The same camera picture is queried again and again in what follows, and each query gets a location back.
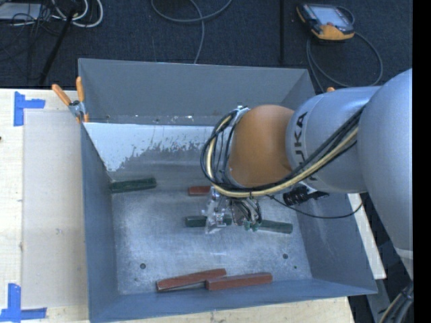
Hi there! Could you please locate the dark green block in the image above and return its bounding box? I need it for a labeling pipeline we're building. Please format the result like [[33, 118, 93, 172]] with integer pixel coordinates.
[[184, 215, 294, 235], [110, 177, 158, 194]]

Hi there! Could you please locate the red-brown flat block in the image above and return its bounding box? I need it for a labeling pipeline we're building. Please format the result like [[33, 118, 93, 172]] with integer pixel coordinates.
[[187, 185, 213, 196], [155, 268, 228, 293], [205, 271, 274, 291]]

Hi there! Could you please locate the black cylinder on white bracket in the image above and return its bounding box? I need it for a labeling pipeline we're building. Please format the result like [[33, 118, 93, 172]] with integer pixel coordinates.
[[281, 183, 330, 209]]

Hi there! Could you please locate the grey metal bin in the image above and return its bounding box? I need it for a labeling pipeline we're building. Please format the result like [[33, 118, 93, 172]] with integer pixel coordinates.
[[77, 57, 379, 323]]

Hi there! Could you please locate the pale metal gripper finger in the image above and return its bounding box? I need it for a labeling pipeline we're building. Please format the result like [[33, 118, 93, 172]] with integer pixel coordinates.
[[201, 204, 224, 223], [203, 219, 234, 236]]

